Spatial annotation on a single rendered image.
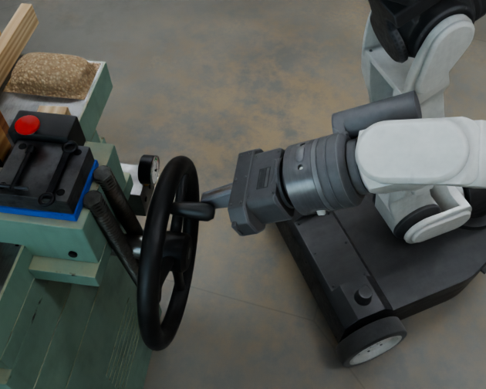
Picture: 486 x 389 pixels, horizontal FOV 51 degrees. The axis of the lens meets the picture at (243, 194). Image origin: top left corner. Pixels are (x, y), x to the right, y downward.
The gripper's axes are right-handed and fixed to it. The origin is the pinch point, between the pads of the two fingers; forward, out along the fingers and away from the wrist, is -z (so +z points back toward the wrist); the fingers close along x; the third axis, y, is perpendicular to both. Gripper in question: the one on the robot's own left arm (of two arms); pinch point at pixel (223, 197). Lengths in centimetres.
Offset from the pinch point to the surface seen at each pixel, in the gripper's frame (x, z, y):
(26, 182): -6.1, -16.2, 17.0
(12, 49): 25.8, -35.9, 19.9
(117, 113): 99, -101, -48
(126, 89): 113, -102, -48
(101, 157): 2.0, -13.3, 10.8
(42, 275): -11.2, -24.2, 5.0
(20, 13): 33, -36, 22
